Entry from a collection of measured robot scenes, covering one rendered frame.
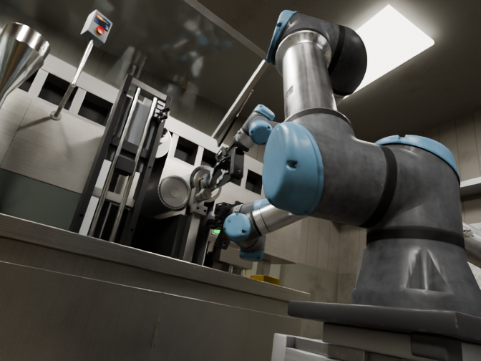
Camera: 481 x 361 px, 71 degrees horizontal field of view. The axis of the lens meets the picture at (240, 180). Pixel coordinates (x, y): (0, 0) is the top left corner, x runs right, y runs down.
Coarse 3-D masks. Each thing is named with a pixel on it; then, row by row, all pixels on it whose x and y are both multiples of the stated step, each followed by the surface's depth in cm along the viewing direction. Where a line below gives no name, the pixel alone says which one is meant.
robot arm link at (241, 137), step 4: (240, 128) 122; (240, 132) 121; (236, 136) 122; (240, 136) 120; (244, 136) 119; (248, 136) 119; (240, 140) 120; (244, 140) 120; (248, 140) 120; (252, 140) 120; (240, 144) 121; (244, 144) 120; (248, 144) 120; (252, 144) 121; (248, 148) 123
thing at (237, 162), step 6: (234, 150) 122; (240, 150) 123; (234, 156) 120; (240, 156) 122; (234, 162) 119; (240, 162) 121; (234, 168) 118; (240, 168) 120; (234, 174) 117; (240, 174) 118
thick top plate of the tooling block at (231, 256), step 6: (216, 246) 128; (228, 246) 127; (216, 252) 127; (222, 252) 125; (228, 252) 127; (234, 252) 129; (210, 258) 129; (216, 258) 126; (222, 258) 125; (228, 258) 126; (234, 258) 128; (240, 258) 130; (228, 264) 130; (234, 264) 127; (240, 264) 129; (246, 264) 131; (252, 264) 133
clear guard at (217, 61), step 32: (0, 0) 126; (32, 0) 128; (64, 0) 131; (96, 0) 134; (128, 0) 137; (160, 0) 140; (64, 32) 137; (128, 32) 144; (160, 32) 147; (192, 32) 151; (224, 32) 155; (96, 64) 147; (128, 64) 151; (160, 64) 155; (192, 64) 159; (224, 64) 163; (256, 64) 168; (192, 96) 168; (224, 96) 172
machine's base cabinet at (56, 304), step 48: (0, 240) 67; (0, 288) 65; (48, 288) 70; (96, 288) 75; (144, 288) 82; (192, 288) 90; (0, 336) 63; (48, 336) 68; (96, 336) 73; (144, 336) 79; (192, 336) 87; (240, 336) 96
